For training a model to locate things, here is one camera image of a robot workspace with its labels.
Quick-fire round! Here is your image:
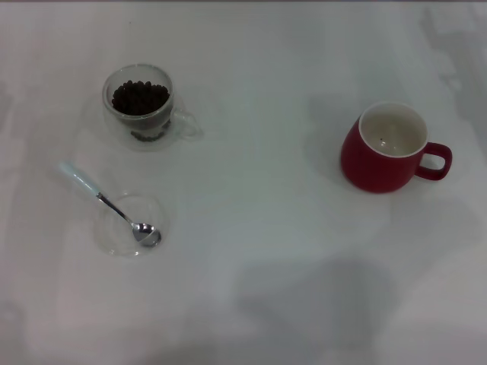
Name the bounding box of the pile of coffee beans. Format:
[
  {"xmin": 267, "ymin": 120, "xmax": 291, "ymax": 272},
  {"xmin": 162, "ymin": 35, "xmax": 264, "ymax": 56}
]
[{"xmin": 111, "ymin": 79, "xmax": 170, "ymax": 116}]

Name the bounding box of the double-walled clear glass cup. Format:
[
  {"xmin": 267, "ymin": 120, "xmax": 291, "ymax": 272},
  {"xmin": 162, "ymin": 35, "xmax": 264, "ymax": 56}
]
[{"xmin": 101, "ymin": 63, "xmax": 202, "ymax": 154}]

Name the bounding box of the red mug with white inside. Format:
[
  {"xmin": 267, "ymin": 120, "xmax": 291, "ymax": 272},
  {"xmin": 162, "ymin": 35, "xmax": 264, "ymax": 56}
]
[{"xmin": 340, "ymin": 100, "xmax": 454, "ymax": 194}]

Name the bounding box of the shallow clear glass dish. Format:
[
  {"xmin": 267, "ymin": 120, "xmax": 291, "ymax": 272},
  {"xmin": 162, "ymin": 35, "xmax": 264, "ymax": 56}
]
[{"xmin": 94, "ymin": 192, "xmax": 170, "ymax": 260}]

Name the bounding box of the metal spoon with blue handle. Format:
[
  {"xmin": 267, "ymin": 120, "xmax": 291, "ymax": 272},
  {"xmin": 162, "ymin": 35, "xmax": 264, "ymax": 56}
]
[{"xmin": 58, "ymin": 161, "xmax": 162, "ymax": 248}]

